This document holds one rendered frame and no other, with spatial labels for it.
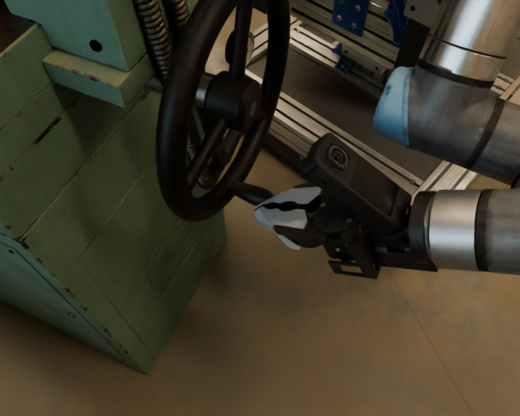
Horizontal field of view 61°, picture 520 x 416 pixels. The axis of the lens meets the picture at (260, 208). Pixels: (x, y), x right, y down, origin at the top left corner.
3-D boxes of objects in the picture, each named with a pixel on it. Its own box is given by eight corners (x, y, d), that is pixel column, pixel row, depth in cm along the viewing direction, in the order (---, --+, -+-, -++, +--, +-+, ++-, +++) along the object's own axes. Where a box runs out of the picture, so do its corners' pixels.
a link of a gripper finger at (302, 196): (270, 235, 58) (333, 239, 52) (249, 205, 54) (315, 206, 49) (279, 216, 59) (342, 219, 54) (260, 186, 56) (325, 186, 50)
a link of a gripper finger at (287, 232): (272, 244, 50) (343, 252, 45) (267, 236, 49) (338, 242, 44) (288, 213, 52) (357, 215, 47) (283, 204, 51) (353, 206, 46)
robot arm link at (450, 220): (470, 237, 36) (484, 167, 40) (413, 234, 39) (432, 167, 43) (482, 288, 41) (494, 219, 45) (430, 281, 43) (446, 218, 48)
